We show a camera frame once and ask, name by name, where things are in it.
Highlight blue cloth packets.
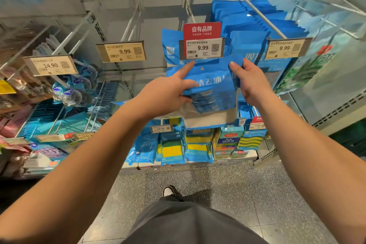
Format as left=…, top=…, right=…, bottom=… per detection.
left=161, top=28, right=186, bottom=68

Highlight blue glove packets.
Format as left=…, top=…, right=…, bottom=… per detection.
left=126, top=132, right=161, bottom=165

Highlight yellowish price tag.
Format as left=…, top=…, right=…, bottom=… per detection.
left=95, top=41, right=147, bottom=63
left=264, top=38, right=312, bottom=60
left=23, top=55, right=79, bottom=77

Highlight pink goods pile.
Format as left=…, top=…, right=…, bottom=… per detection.
left=0, top=104, right=69, bottom=176

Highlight blue cloth packet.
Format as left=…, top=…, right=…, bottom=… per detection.
left=166, top=55, right=244, bottom=130

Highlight bright yellow price tag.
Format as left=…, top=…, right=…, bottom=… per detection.
left=0, top=79, right=17, bottom=95

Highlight person's left hand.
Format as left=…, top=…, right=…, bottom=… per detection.
left=134, top=61, right=199, bottom=121

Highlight dark green goods pile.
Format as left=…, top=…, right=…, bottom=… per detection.
left=329, top=118, right=366, bottom=159

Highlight person's black shoe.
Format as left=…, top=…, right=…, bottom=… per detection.
left=162, top=185, right=185, bottom=202

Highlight person's right forearm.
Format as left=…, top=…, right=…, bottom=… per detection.
left=254, top=89, right=366, bottom=244

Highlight yellow green sponge packets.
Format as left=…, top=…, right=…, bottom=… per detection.
left=160, top=129, right=215, bottom=165

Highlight metal peg hook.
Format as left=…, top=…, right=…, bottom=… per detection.
left=240, top=0, right=289, bottom=40
left=183, top=0, right=198, bottom=24
left=51, top=12, right=101, bottom=59
left=120, top=3, right=144, bottom=44

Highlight red white price tag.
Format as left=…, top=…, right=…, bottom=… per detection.
left=179, top=22, right=225, bottom=60

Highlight clear packets with green print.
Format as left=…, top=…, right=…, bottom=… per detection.
left=274, top=21, right=366, bottom=122

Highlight person's right hand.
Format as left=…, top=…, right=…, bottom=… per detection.
left=229, top=58, right=276, bottom=107

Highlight blue steel-cloth packets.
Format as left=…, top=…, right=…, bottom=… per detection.
left=210, top=0, right=312, bottom=96

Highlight person's grey trousers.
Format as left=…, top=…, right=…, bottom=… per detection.
left=123, top=195, right=270, bottom=244

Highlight long wire peg hooks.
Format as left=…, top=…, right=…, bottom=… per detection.
left=292, top=0, right=366, bottom=33

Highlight teal cloth packets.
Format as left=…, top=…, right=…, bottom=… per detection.
left=17, top=98, right=124, bottom=139

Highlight striped sponge packets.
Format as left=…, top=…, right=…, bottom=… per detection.
left=213, top=125, right=268, bottom=159

